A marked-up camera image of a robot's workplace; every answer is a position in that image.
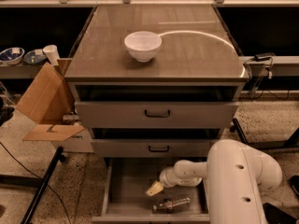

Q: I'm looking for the grey top drawer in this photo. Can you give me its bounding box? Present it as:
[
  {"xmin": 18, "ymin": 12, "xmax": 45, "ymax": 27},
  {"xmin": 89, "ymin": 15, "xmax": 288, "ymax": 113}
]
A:
[{"xmin": 75, "ymin": 85, "xmax": 238, "ymax": 129}]

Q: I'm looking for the grey bottom drawer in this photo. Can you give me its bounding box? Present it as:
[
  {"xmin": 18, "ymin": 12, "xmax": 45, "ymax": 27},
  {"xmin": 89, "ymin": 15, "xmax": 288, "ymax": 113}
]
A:
[{"xmin": 92, "ymin": 158, "xmax": 210, "ymax": 224}]

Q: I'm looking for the white paper cup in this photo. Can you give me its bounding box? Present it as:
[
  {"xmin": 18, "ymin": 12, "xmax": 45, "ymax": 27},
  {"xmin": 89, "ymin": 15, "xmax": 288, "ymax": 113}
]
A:
[{"xmin": 43, "ymin": 45, "xmax": 60, "ymax": 65}]

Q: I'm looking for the black stand leg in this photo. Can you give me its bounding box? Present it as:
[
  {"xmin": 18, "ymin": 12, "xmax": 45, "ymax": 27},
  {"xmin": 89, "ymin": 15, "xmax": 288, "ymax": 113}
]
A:
[
  {"xmin": 21, "ymin": 147, "xmax": 64, "ymax": 224},
  {"xmin": 230, "ymin": 118, "xmax": 249, "ymax": 144}
]

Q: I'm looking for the blue patterned bowl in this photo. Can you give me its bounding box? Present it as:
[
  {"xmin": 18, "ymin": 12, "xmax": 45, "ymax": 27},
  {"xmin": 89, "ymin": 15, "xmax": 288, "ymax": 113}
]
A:
[{"xmin": 0, "ymin": 47, "xmax": 24, "ymax": 65}]

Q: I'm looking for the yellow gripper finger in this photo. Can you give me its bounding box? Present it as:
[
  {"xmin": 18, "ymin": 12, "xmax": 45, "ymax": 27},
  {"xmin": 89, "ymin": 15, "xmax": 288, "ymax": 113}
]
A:
[{"xmin": 146, "ymin": 181, "xmax": 164, "ymax": 197}]

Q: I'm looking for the blue patterned plate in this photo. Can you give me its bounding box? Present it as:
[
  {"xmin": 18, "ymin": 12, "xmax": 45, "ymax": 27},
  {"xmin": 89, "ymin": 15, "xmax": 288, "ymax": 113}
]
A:
[{"xmin": 23, "ymin": 49, "xmax": 47, "ymax": 66}]

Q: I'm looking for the brown cardboard box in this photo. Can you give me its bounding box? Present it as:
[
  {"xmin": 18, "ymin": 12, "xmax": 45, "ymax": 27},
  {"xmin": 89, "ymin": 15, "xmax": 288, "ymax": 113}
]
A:
[{"xmin": 16, "ymin": 63, "xmax": 84, "ymax": 141}]

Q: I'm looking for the black floor cable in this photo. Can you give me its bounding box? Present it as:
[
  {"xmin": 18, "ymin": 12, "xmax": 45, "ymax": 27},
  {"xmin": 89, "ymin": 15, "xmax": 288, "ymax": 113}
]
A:
[{"xmin": 0, "ymin": 140, "xmax": 73, "ymax": 224}]

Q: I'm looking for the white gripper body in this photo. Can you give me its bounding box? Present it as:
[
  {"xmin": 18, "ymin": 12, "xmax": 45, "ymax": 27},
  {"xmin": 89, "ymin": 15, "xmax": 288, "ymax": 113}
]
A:
[{"xmin": 159, "ymin": 167, "xmax": 179, "ymax": 188}]

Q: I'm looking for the grey middle drawer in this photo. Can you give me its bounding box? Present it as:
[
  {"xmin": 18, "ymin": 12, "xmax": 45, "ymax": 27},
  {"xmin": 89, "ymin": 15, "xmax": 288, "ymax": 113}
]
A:
[{"xmin": 91, "ymin": 128, "xmax": 221, "ymax": 158}]

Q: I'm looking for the grey drawer cabinet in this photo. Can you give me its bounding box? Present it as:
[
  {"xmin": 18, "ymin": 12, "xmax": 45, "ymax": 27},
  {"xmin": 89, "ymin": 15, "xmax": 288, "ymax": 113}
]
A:
[{"xmin": 64, "ymin": 4, "xmax": 250, "ymax": 170}]

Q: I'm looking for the black power adapter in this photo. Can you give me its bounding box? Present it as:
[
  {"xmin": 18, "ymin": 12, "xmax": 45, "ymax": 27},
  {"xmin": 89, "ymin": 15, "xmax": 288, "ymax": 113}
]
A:
[{"xmin": 254, "ymin": 52, "xmax": 275, "ymax": 62}]

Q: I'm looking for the white box under cardboard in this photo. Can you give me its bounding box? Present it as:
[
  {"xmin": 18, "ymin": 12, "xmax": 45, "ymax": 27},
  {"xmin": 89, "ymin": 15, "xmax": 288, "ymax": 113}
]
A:
[{"xmin": 51, "ymin": 130, "xmax": 93, "ymax": 153}]

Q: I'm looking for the black right stand leg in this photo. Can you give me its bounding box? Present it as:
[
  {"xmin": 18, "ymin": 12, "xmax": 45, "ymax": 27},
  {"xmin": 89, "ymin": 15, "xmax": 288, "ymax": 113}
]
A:
[{"xmin": 230, "ymin": 118, "xmax": 249, "ymax": 144}]

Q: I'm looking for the white ceramic bowl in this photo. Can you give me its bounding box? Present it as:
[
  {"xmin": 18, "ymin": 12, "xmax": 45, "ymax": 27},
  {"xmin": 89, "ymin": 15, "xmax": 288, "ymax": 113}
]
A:
[{"xmin": 124, "ymin": 31, "xmax": 162, "ymax": 63}]

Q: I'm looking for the black left stand leg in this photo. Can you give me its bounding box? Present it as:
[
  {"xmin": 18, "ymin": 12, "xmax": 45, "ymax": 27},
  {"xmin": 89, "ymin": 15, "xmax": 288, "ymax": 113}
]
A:
[{"xmin": 21, "ymin": 147, "xmax": 64, "ymax": 224}]

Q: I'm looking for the grey drawer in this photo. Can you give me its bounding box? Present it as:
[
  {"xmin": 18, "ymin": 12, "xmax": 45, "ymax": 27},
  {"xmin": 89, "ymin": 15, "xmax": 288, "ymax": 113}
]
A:
[
  {"xmin": 91, "ymin": 128, "xmax": 221, "ymax": 158},
  {"xmin": 75, "ymin": 85, "xmax": 238, "ymax": 129},
  {"xmin": 92, "ymin": 158, "xmax": 210, "ymax": 224}
]

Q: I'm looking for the clear plastic water bottle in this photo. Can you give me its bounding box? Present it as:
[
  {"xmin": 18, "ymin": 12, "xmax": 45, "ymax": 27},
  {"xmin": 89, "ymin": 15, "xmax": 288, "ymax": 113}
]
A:
[{"xmin": 152, "ymin": 197, "xmax": 191, "ymax": 214}]

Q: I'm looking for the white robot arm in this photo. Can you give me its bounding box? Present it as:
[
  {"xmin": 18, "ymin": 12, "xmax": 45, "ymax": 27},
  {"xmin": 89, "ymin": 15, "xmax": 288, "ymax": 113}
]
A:
[{"xmin": 147, "ymin": 139, "xmax": 282, "ymax": 224}]

